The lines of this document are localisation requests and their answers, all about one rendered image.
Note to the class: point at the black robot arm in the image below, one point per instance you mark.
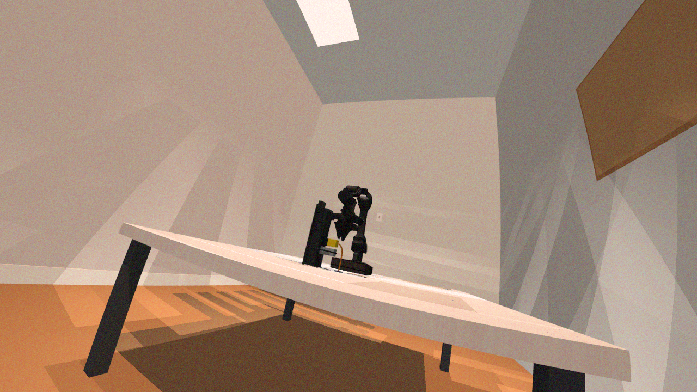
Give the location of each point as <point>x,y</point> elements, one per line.
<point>359,244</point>

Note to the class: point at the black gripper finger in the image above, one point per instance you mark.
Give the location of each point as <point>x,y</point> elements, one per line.
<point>345,233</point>
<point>339,228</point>

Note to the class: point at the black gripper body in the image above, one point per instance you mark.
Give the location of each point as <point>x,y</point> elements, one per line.
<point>341,217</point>

